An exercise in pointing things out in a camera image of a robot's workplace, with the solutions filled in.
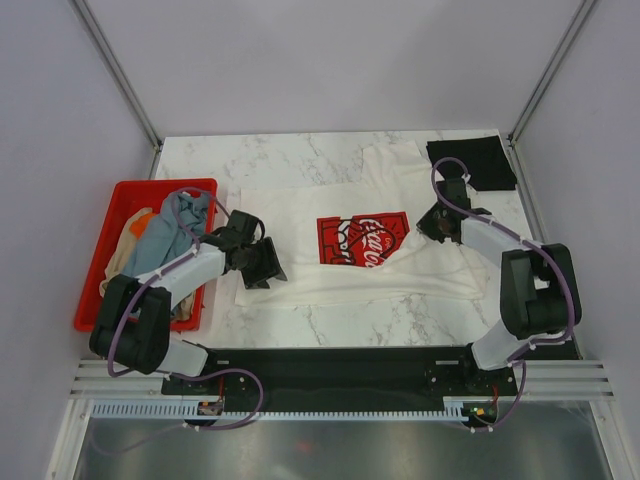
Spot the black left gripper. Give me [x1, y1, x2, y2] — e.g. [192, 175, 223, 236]
[238, 237, 286, 290]

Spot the white t-shirt red print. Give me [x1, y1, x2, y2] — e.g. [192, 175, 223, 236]
[235, 142, 488, 306]

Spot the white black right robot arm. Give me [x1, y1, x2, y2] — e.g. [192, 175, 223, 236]
[417, 178, 582, 394]

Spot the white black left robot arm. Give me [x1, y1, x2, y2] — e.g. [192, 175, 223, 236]
[89, 210, 287, 393]

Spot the folded black t-shirt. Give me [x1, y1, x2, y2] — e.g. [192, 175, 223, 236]
[426, 136, 517, 192]

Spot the beige t-shirt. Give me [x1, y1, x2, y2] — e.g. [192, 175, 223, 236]
[98, 207, 193, 297]

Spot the light blue t-shirt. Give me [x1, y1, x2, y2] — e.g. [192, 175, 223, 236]
[110, 190, 210, 277]

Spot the orange garment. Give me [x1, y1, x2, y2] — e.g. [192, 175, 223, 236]
[129, 212, 155, 239]

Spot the red plastic bin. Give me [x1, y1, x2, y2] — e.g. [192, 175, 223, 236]
[73, 178, 217, 333]

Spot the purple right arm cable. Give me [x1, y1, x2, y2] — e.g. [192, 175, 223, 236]
[431, 156, 578, 371]

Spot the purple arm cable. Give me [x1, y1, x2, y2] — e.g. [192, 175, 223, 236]
[107, 187, 236, 378]
[431, 156, 578, 371]

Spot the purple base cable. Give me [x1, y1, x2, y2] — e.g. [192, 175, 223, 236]
[180, 367, 265, 434]

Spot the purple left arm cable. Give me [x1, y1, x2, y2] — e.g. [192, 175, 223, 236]
[107, 187, 236, 378]

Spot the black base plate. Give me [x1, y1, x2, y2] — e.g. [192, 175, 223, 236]
[160, 343, 576, 414]

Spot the white slotted cable duct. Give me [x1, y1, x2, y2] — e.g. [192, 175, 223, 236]
[91, 399, 468, 422]

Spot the left aluminium frame post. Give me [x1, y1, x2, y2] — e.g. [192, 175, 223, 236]
[69, 0, 163, 152]

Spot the aluminium frame post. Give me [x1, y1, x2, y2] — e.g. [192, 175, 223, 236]
[506, 0, 600, 149]
[69, 0, 163, 152]

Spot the right aluminium frame post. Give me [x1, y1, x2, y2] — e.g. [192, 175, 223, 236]
[506, 0, 600, 149]

